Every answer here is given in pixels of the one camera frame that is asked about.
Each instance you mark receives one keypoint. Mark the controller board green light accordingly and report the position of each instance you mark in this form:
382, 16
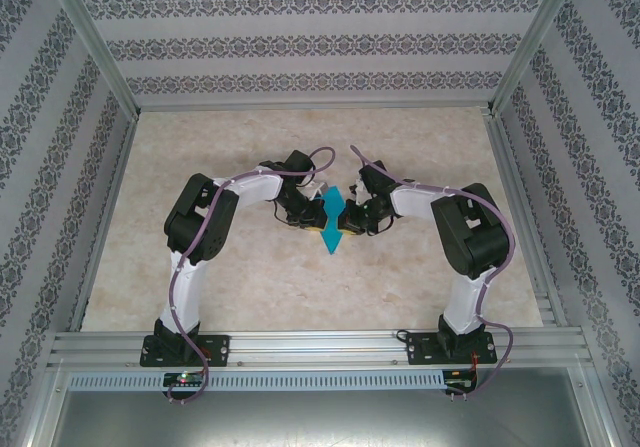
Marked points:
185, 379

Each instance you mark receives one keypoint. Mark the long aluminium base rail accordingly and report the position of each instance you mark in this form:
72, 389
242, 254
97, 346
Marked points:
320, 347

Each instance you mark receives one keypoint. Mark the grey metal panel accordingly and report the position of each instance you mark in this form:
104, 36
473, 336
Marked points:
320, 422

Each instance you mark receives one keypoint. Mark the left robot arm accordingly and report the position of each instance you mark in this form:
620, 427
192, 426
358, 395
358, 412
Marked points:
197, 222

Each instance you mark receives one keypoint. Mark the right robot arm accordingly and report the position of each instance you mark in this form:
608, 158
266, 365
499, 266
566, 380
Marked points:
475, 237

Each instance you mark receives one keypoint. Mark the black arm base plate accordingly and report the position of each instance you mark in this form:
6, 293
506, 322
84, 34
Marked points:
220, 347
417, 349

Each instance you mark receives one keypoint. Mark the aluminium table side rail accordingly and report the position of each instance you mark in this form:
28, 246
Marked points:
509, 167
107, 217

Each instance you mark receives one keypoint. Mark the blue paper sheet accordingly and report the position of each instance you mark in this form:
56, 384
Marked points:
333, 207

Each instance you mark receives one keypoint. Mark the aluminium frame post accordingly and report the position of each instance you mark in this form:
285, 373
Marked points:
95, 42
529, 42

